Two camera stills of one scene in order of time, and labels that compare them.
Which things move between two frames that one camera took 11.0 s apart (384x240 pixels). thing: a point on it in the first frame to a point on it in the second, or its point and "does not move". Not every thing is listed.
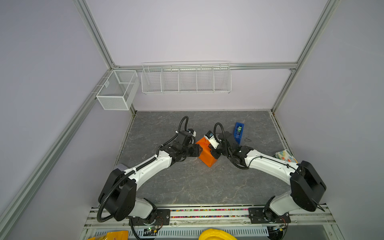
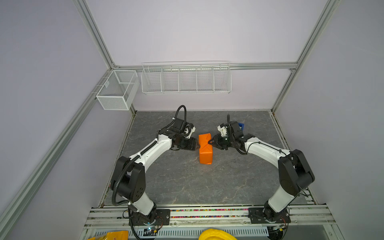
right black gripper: x=213 y=152 to x=217 y=138
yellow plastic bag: x=113 y=235 does not move
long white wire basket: x=186 y=77 does not move
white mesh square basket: x=119 y=90 does not move
